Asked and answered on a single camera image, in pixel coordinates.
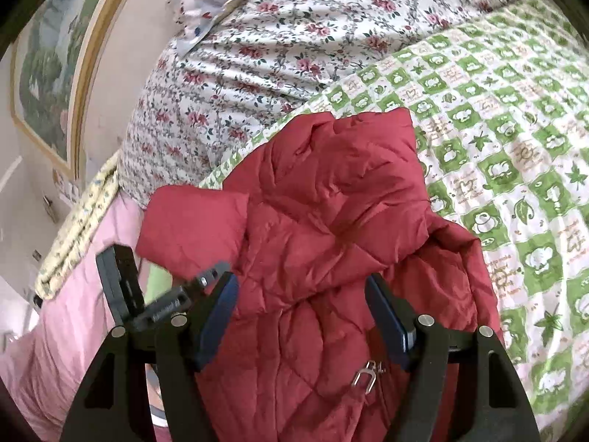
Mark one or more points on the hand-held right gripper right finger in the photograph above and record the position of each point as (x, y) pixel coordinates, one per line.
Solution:
(391, 322)

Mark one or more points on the red quilted blanket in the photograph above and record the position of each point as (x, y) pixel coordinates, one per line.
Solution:
(322, 248)

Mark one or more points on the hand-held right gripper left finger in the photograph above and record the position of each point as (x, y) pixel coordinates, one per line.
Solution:
(216, 322)

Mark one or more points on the pink blanket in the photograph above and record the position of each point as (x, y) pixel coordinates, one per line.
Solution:
(69, 331)

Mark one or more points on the floral duvet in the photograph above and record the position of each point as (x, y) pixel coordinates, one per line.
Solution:
(257, 64)

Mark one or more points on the green checkered quilt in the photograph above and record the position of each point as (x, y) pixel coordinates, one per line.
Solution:
(510, 138)

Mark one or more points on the yellow floral cloth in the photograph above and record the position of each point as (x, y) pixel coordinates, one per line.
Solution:
(76, 239)

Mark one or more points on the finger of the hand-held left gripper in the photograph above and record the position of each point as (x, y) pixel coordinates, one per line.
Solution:
(177, 297)
(120, 281)

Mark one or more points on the framed wall picture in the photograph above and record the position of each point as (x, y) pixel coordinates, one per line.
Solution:
(50, 60)

